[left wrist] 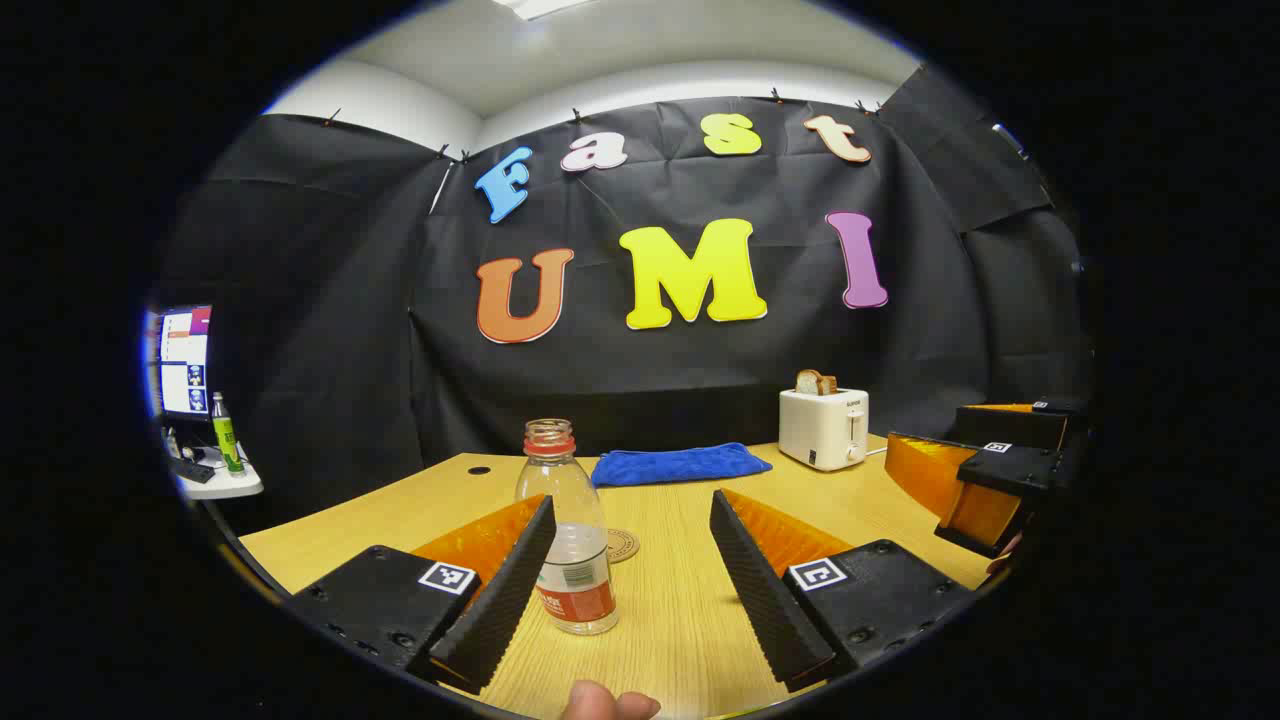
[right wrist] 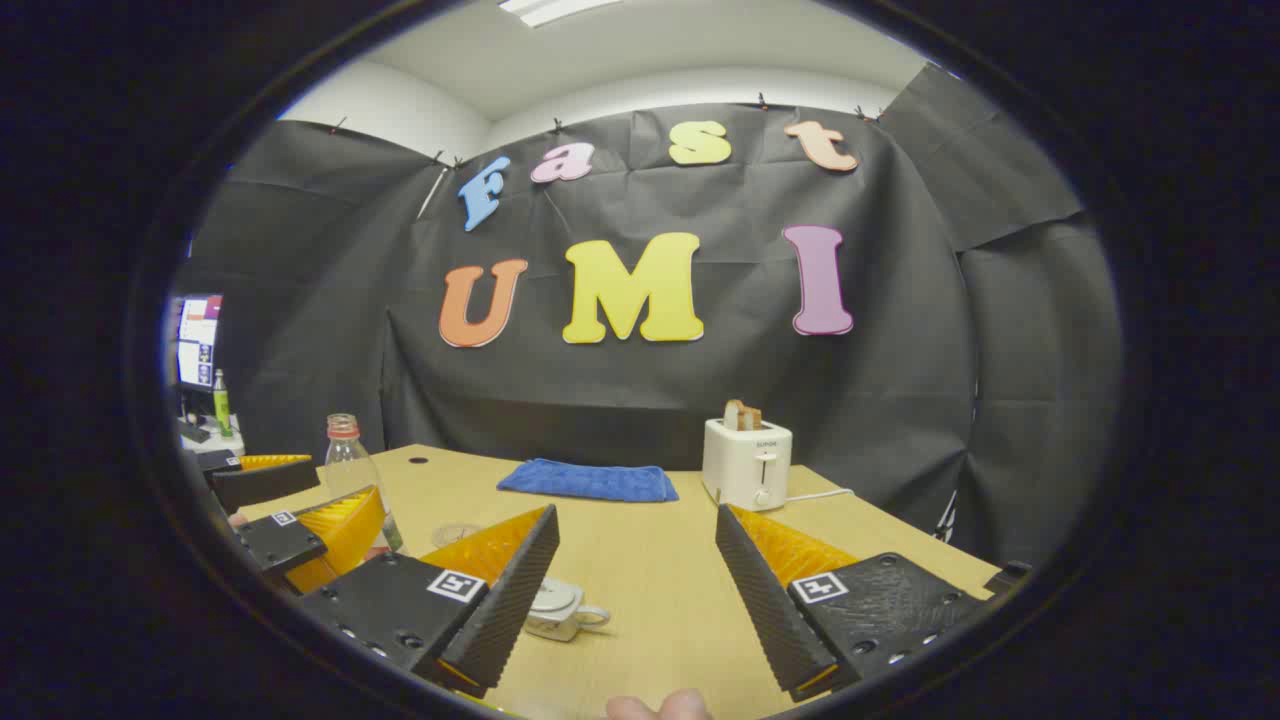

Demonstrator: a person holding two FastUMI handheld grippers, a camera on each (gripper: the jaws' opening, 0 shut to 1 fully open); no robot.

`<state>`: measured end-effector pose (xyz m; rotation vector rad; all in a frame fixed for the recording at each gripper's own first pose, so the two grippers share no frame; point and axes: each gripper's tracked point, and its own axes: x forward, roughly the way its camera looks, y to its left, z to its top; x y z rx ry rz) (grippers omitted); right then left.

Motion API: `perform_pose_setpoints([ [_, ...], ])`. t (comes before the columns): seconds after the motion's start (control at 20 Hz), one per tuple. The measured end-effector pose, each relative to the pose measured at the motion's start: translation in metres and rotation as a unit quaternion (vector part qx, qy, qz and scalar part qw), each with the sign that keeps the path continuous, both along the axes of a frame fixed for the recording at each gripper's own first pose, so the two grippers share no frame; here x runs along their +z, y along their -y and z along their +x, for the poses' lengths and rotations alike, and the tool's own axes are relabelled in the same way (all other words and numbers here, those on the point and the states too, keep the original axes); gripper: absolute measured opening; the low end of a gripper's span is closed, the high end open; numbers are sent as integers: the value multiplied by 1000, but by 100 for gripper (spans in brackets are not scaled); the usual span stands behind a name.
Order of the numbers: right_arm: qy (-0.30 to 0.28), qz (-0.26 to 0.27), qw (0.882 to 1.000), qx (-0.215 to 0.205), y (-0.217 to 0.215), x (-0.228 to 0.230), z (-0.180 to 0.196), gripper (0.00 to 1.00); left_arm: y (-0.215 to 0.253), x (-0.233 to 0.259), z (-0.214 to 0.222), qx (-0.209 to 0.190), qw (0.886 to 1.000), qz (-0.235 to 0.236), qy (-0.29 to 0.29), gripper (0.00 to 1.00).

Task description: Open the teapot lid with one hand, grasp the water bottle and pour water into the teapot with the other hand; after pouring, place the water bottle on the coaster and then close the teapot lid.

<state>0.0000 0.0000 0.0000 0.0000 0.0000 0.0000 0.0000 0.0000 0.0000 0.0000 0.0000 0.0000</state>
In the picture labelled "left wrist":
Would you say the ceiling light panel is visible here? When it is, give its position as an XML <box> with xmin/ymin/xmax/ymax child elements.
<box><xmin>492</xmin><ymin>0</ymin><xmax>601</xmax><ymax>21</ymax></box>

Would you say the green drink bottle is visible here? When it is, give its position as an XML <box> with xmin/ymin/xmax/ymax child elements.
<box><xmin>210</xmin><ymin>392</ymin><xmax>246</xmax><ymax>477</ymax></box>

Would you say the white toaster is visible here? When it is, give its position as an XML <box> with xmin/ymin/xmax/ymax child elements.
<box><xmin>778</xmin><ymin>388</ymin><xmax>870</xmax><ymax>472</ymax></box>

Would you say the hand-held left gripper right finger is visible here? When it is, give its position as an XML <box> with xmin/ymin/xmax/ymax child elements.
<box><xmin>710</xmin><ymin>488</ymin><xmax>976</xmax><ymax>693</ymax></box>

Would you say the clear plastic water bottle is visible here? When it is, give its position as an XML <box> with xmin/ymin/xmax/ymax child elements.
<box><xmin>515</xmin><ymin>419</ymin><xmax>620</xmax><ymax>636</ymax></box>

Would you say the blue folded towel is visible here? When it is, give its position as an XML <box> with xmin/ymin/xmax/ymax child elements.
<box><xmin>591</xmin><ymin>442</ymin><xmax>773</xmax><ymax>489</ymax></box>

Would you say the computer monitor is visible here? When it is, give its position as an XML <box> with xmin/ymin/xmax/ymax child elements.
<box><xmin>155</xmin><ymin>305</ymin><xmax>214</xmax><ymax>421</ymax></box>

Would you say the white side table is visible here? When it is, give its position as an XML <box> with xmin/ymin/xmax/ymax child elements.
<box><xmin>165</xmin><ymin>445</ymin><xmax>264</xmax><ymax>501</ymax></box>

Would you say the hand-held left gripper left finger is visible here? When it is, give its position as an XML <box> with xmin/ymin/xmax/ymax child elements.
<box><xmin>290</xmin><ymin>495</ymin><xmax>558</xmax><ymax>696</ymax></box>

